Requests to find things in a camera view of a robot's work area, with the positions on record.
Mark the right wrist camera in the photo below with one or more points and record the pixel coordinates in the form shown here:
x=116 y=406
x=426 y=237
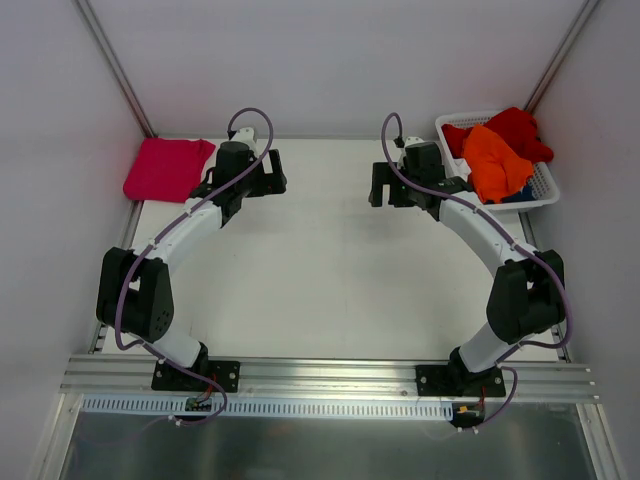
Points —
x=403 y=142

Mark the white plastic basket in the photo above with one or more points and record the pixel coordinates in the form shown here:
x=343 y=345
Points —
x=544 y=190

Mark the blue white t shirt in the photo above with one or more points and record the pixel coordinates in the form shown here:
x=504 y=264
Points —
x=520 y=195

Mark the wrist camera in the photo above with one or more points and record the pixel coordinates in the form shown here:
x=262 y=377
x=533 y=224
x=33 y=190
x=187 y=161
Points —
x=246 y=136
x=403 y=142

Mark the orange t shirt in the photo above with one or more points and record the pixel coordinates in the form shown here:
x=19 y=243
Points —
x=482 y=142

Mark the red t shirt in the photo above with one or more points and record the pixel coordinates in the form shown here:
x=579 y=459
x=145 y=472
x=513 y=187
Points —
x=516 y=127

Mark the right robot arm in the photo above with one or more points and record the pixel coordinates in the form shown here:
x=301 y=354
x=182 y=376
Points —
x=527 y=296

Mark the aluminium mounting rail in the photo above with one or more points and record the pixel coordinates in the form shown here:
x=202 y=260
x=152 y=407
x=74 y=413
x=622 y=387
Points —
x=531 y=382

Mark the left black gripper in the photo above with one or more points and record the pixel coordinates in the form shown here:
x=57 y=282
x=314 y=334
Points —
x=263 y=172

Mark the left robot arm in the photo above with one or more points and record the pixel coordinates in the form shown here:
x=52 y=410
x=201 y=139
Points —
x=135 y=292

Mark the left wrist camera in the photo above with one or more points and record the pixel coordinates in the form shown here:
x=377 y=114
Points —
x=246 y=136

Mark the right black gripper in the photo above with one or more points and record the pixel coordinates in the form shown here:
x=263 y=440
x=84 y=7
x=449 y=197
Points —
x=392 y=185

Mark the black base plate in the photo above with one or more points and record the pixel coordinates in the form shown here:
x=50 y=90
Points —
x=451 y=381
x=225 y=373

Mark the white slotted cable duct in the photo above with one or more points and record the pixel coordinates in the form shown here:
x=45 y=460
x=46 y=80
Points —
x=269 y=407

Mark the folded pink t shirt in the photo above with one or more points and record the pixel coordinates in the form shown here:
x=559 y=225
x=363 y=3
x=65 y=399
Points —
x=167 y=170

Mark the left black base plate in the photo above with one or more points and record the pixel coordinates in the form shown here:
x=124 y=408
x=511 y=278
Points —
x=225 y=373

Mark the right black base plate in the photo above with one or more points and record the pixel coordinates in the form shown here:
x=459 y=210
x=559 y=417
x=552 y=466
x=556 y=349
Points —
x=451 y=381

